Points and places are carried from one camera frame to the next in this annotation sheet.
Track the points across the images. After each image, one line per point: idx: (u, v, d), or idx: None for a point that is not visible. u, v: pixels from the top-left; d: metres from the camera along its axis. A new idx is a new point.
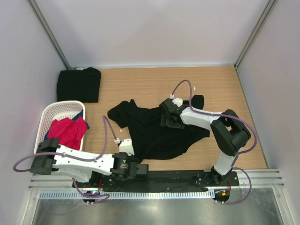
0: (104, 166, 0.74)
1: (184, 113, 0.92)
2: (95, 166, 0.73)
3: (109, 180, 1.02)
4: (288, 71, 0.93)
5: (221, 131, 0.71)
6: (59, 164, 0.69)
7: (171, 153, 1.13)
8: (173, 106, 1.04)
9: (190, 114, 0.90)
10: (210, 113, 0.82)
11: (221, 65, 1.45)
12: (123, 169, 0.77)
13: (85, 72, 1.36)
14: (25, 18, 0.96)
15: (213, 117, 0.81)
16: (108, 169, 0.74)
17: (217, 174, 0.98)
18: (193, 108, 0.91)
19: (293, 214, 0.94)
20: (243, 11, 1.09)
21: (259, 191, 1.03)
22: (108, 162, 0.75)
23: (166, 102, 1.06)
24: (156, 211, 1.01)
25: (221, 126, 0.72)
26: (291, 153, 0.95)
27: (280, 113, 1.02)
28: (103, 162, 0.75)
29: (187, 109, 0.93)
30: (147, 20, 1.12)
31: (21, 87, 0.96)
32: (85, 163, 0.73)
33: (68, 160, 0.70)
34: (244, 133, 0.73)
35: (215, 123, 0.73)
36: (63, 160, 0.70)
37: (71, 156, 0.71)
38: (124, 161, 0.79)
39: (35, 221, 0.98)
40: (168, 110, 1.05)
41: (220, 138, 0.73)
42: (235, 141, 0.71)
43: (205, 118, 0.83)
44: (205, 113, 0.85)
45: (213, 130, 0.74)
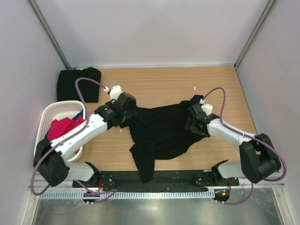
0: (96, 123, 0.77)
1: (212, 124, 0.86)
2: (90, 128, 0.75)
3: (109, 180, 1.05)
4: (288, 71, 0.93)
5: (250, 155, 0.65)
6: (65, 150, 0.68)
7: (171, 153, 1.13)
8: (202, 113, 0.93)
9: (219, 126, 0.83)
10: (242, 133, 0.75)
11: (221, 65, 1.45)
12: (111, 113, 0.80)
13: (85, 72, 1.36)
14: (25, 18, 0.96)
15: (242, 138, 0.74)
16: (101, 122, 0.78)
17: (216, 172, 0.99)
18: (223, 121, 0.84)
19: (293, 213, 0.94)
20: (243, 11, 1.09)
21: (259, 191, 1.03)
22: (96, 120, 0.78)
23: (195, 107, 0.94)
24: (156, 211, 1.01)
25: (250, 151, 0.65)
26: (290, 153, 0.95)
27: (280, 113, 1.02)
28: (93, 121, 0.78)
29: (216, 121, 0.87)
30: (147, 20, 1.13)
31: (20, 87, 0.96)
32: (82, 134, 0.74)
33: (68, 142, 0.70)
34: (274, 163, 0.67)
35: (245, 145, 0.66)
36: (64, 146, 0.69)
37: (67, 139, 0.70)
38: (105, 108, 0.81)
39: (35, 221, 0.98)
40: (194, 116, 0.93)
41: (245, 161, 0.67)
42: (261, 170, 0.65)
43: (234, 136, 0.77)
44: (236, 131, 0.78)
45: (241, 153, 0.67)
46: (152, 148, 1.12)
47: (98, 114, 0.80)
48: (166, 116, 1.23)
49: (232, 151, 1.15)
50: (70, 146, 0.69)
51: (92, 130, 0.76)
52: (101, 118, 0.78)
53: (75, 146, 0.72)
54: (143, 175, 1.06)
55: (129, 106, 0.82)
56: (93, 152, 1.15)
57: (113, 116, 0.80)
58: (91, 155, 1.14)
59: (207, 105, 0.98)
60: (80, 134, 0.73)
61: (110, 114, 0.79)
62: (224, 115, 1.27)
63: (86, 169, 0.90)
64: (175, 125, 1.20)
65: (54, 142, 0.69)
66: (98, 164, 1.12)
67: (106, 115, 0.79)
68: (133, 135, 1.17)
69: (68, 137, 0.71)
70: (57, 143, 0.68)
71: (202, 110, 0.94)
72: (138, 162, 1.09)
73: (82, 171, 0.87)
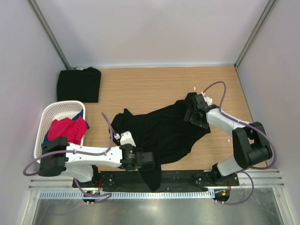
0: (114, 157, 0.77)
1: (210, 112, 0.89)
2: (106, 159, 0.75)
3: (109, 180, 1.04)
4: (288, 71, 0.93)
5: (242, 140, 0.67)
6: (72, 161, 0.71)
7: (176, 155, 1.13)
8: (203, 104, 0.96)
9: (216, 114, 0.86)
10: (236, 120, 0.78)
11: (221, 65, 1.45)
12: (131, 159, 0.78)
13: (85, 72, 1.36)
14: (25, 18, 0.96)
15: (237, 125, 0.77)
16: (118, 161, 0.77)
17: (216, 171, 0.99)
18: (221, 110, 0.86)
19: (293, 213, 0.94)
20: (243, 12, 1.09)
21: (259, 191, 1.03)
22: (116, 154, 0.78)
23: (198, 97, 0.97)
24: (156, 211, 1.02)
25: (243, 136, 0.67)
26: (290, 153, 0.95)
27: (280, 112, 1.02)
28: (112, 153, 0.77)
29: (215, 109, 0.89)
30: (147, 20, 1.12)
31: (21, 87, 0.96)
32: (95, 158, 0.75)
33: (79, 155, 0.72)
34: (265, 151, 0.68)
35: (238, 130, 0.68)
36: (75, 157, 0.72)
37: (81, 153, 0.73)
38: (131, 150, 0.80)
39: (35, 221, 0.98)
40: (196, 106, 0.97)
41: (237, 147, 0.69)
42: (252, 156, 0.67)
43: (228, 123, 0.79)
44: (232, 118, 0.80)
45: (234, 137, 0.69)
46: (158, 153, 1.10)
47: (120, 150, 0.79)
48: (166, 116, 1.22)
49: (232, 150, 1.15)
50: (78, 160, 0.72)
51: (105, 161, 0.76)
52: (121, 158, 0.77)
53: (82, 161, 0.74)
54: (151, 183, 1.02)
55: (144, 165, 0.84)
56: None
57: (131, 163, 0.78)
58: None
59: (208, 98, 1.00)
60: (95, 156, 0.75)
61: (130, 160, 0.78)
62: None
63: (85, 174, 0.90)
64: (175, 125, 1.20)
65: (71, 146, 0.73)
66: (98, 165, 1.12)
67: (127, 158, 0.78)
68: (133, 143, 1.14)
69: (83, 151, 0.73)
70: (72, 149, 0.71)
71: (204, 100, 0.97)
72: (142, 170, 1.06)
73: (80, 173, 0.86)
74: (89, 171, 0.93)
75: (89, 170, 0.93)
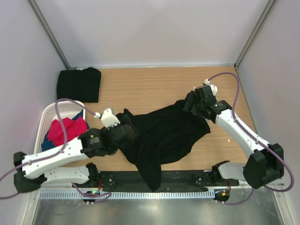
0: (72, 151, 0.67)
1: (222, 116, 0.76)
2: (64, 156, 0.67)
3: (109, 180, 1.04)
4: (288, 71, 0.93)
5: (259, 167, 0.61)
6: (30, 171, 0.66)
7: (176, 155, 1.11)
8: (211, 98, 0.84)
9: (229, 120, 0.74)
10: (255, 138, 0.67)
11: (221, 65, 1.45)
12: (96, 144, 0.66)
13: (85, 72, 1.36)
14: (25, 18, 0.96)
15: (255, 145, 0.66)
16: (78, 152, 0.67)
17: (217, 171, 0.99)
18: (236, 116, 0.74)
19: (293, 213, 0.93)
20: (243, 11, 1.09)
21: (260, 191, 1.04)
22: (75, 147, 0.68)
23: (205, 89, 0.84)
24: (156, 211, 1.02)
25: (262, 161, 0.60)
26: (290, 153, 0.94)
27: (281, 112, 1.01)
28: (71, 147, 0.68)
29: (228, 114, 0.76)
30: (147, 20, 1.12)
31: (20, 87, 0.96)
32: (53, 159, 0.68)
33: (36, 164, 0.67)
34: (277, 173, 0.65)
35: (258, 155, 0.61)
36: (32, 167, 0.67)
37: (36, 161, 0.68)
38: (92, 135, 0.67)
39: (35, 221, 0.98)
40: (203, 100, 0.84)
41: (252, 170, 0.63)
42: (265, 179, 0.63)
43: (245, 139, 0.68)
44: (249, 133, 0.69)
45: (251, 161, 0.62)
46: (157, 153, 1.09)
47: (80, 140, 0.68)
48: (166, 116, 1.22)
49: (232, 151, 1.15)
50: (37, 168, 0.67)
51: (66, 158, 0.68)
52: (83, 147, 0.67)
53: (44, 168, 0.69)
54: (150, 183, 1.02)
55: (122, 141, 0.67)
56: None
57: (96, 148, 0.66)
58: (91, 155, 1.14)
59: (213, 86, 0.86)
60: (52, 158, 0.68)
61: (92, 146, 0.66)
62: None
63: (78, 176, 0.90)
64: (175, 125, 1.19)
65: (26, 159, 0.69)
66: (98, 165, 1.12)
67: (89, 145, 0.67)
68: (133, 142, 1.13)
69: (38, 159, 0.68)
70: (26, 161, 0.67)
71: (212, 93, 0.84)
72: (141, 169, 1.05)
73: (70, 178, 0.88)
74: (83, 172, 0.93)
75: (83, 171, 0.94)
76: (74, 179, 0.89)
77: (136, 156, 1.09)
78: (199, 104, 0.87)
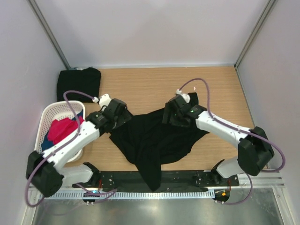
0: (88, 130, 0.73)
1: (201, 119, 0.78)
2: (83, 136, 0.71)
3: (109, 180, 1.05)
4: (288, 71, 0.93)
5: (249, 152, 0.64)
6: (58, 160, 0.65)
7: (176, 155, 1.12)
8: (186, 106, 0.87)
9: (209, 121, 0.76)
10: (236, 128, 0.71)
11: (221, 65, 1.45)
12: (103, 119, 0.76)
13: (85, 72, 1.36)
14: (25, 17, 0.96)
15: (238, 134, 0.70)
16: (94, 129, 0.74)
17: (217, 174, 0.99)
18: (213, 115, 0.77)
19: (293, 214, 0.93)
20: (243, 11, 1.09)
21: (259, 191, 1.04)
22: (88, 127, 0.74)
23: (178, 99, 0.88)
24: (156, 211, 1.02)
25: (250, 147, 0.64)
26: (290, 153, 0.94)
27: (280, 112, 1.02)
28: (84, 128, 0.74)
29: (206, 115, 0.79)
30: (148, 20, 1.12)
31: (20, 87, 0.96)
32: (74, 143, 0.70)
33: (61, 152, 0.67)
34: (268, 154, 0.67)
35: (244, 142, 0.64)
36: (57, 156, 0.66)
37: (59, 149, 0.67)
38: (96, 115, 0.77)
39: (35, 221, 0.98)
40: (179, 109, 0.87)
41: (244, 159, 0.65)
42: (259, 163, 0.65)
43: (228, 132, 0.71)
44: (230, 126, 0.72)
45: (240, 150, 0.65)
46: (157, 153, 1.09)
47: (88, 120, 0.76)
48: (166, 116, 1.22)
49: (232, 151, 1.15)
50: (63, 155, 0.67)
51: (85, 138, 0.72)
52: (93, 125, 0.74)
53: (67, 155, 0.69)
54: (151, 183, 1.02)
55: (119, 112, 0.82)
56: (93, 153, 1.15)
57: (105, 122, 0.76)
58: (91, 156, 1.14)
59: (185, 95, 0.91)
60: (73, 142, 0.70)
61: (101, 121, 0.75)
62: (224, 116, 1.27)
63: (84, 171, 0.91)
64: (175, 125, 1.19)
65: (46, 153, 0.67)
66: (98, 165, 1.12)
67: (98, 122, 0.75)
68: (133, 142, 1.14)
69: (59, 147, 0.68)
70: (49, 153, 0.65)
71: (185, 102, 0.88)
72: (141, 169, 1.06)
73: (79, 175, 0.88)
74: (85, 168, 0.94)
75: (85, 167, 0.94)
76: (81, 175, 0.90)
77: (136, 156, 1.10)
78: (177, 113, 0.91)
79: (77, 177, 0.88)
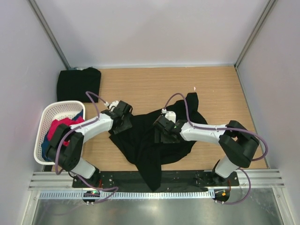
0: (105, 117, 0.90)
1: (184, 131, 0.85)
2: (102, 121, 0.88)
3: (109, 180, 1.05)
4: (288, 71, 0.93)
5: (231, 145, 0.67)
6: (85, 131, 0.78)
7: (176, 155, 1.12)
8: (169, 123, 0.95)
9: (191, 130, 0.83)
10: (214, 128, 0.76)
11: (221, 65, 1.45)
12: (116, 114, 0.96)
13: (85, 72, 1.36)
14: (25, 16, 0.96)
15: (217, 132, 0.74)
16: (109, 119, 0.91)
17: (218, 176, 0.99)
18: (192, 123, 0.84)
19: (293, 213, 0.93)
20: (243, 11, 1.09)
21: (259, 191, 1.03)
22: (104, 116, 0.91)
23: (161, 119, 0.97)
24: (156, 211, 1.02)
25: (230, 141, 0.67)
26: (290, 153, 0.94)
27: (280, 112, 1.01)
28: (102, 117, 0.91)
29: (187, 126, 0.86)
30: (148, 20, 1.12)
31: (20, 87, 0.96)
32: (95, 124, 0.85)
33: (86, 127, 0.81)
34: (253, 141, 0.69)
35: (223, 138, 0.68)
36: (83, 129, 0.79)
37: (84, 125, 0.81)
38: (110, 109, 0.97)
39: (35, 221, 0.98)
40: (164, 129, 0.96)
41: (231, 153, 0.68)
42: (246, 153, 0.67)
43: (208, 134, 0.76)
44: (208, 127, 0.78)
45: (223, 147, 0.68)
46: (157, 155, 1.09)
47: (104, 113, 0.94)
48: None
49: None
50: (87, 130, 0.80)
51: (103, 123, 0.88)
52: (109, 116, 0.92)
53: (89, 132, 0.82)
54: (151, 183, 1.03)
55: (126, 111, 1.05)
56: (93, 152, 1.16)
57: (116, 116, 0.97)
58: (91, 155, 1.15)
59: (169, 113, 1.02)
60: (94, 123, 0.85)
61: (115, 114, 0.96)
62: (224, 115, 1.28)
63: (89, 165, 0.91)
64: None
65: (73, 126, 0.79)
66: (98, 165, 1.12)
67: (112, 114, 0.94)
68: (132, 143, 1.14)
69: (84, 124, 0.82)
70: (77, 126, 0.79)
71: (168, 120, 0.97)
72: (141, 170, 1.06)
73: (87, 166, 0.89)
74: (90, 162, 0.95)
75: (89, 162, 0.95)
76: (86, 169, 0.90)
77: (136, 156, 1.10)
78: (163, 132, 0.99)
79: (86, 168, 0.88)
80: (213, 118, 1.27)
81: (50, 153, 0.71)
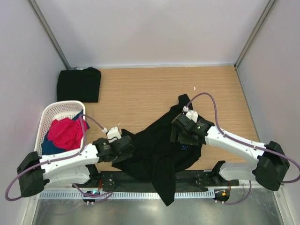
0: (90, 154, 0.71)
1: (211, 137, 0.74)
2: (82, 159, 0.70)
3: (109, 180, 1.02)
4: (288, 71, 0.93)
5: (270, 170, 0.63)
6: (49, 170, 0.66)
7: (187, 163, 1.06)
8: (191, 123, 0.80)
9: (220, 138, 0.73)
10: (252, 145, 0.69)
11: (221, 65, 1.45)
12: (106, 150, 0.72)
13: (85, 72, 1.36)
14: (25, 16, 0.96)
15: (254, 151, 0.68)
16: (95, 156, 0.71)
17: (218, 176, 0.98)
18: (223, 131, 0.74)
19: (293, 213, 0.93)
20: (243, 11, 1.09)
21: (260, 191, 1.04)
22: (91, 151, 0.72)
23: (181, 118, 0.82)
24: (156, 211, 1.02)
25: (270, 165, 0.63)
26: (290, 153, 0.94)
27: (280, 112, 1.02)
28: (87, 150, 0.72)
29: (214, 131, 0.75)
30: (147, 20, 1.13)
31: (21, 87, 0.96)
32: (71, 161, 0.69)
33: (55, 163, 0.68)
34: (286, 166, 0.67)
35: (264, 162, 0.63)
36: (50, 165, 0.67)
37: (55, 160, 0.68)
38: (105, 143, 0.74)
39: (35, 221, 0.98)
40: (184, 129, 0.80)
41: (265, 176, 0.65)
42: (280, 177, 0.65)
43: (244, 150, 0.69)
44: (244, 142, 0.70)
45: (260, 169, 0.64)
46: (173, 164, 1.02)
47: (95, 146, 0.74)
48: (166, 116, 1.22)
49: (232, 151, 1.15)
50: (56, 168, 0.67)
51: (82, 161, 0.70)
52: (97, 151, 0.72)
53: (60, 169, 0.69)
54: (168, 197, 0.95)
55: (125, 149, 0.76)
56: None
57: (108, 153, 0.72)
58: None
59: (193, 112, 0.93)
60: (70, 159, 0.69)
61: (106, 150, 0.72)
62: (224, 116, 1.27)
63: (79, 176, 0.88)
64: None
65: (43, 158, 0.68)
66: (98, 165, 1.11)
67: (102, 150, 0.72)
68: (140, 156, 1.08)
69: (56, 158, 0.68)
70: (44, 161, 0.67)
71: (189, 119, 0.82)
72: (156, 185, 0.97)
73: (70, 179, 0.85)
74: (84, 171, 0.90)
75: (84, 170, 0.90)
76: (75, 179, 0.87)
77: (149, 173, 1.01)
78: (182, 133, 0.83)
79: (68, 181, 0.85)
80: (211, 117, 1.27)
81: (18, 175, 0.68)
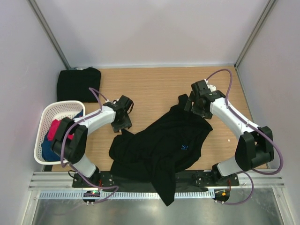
0: (108, 110, 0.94)
1: (216, 104, 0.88)
2: (104, 114, 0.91)
3: (109, 180, 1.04)
4: (288, 71, 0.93)
5: (249, 146, 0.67)
6: (88, 124, 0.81)
7: (187, 163, 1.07)
8: (206, 90, 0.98)
9: (222, 107, 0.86)
10: (245, 122, 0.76)
11: (221, 65, 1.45)
12: (117, 106, 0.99)
13: (85, 72, 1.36)
14: (25, 16, 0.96)
15: (245, 127, 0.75)
16: (112, 112, 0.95)
17: (216, 171, 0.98)
18: (228, 103, 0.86)
19: (293, 213, 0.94)
20: (243, 11, 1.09)
21: (260, 191, 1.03)
22: (107, 109, 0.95)
23: (200, 83, 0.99)
24: (156, 211, 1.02)
25: (251, 142, 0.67)
26: (291, 153, 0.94)
27: (280, 112, 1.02)
28: (104, 109, 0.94)
29: (222, 103, 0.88)
30: (147, 20, 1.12)
31: (20, 87, 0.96)
32: (98, 116, 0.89)
33: (89, 120, 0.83)
34: (266, 155, 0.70)
35: (246, 136, 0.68)
36: (87, 122, 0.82)
37: (87, 118, 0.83)
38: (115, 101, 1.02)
39: (35, 221, 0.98)
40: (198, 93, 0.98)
41: (242, 151, 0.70)
42: (254, 160, 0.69)
43: (236, 124, 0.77)
44: (240, 118, 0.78)
45: (241, 142, 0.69)
46: (173, 164, 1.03)
47: (107, 106, 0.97)
48: (166, 116, 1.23)
49: (232, 150, 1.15)
50: (91, 123, 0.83)
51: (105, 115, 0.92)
52: (111, 108, 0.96)
53: (92, 125, 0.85)
54: (167, 198, 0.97)
55: (128, 106, 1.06)
56: (93, 152, 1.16)
57: (119, 108, 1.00)
58: (91, 155, 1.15)
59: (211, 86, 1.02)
60: (97, 116, 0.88)
61: (117, 106, 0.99)
62: None
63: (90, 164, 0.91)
64: (180, 132, 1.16)
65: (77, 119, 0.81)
66: (98, 165, 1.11)
67: (116, 107, 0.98)
68: (140, 156, 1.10)
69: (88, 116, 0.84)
70: (80, 119, 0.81)
71: (206, 87, 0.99)
72: (156, 185, 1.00)
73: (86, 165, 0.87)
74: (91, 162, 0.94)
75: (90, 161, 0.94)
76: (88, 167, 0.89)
77: (150, 173, 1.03)
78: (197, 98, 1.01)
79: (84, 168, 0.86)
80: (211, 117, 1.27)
81: (56, 146, 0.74)
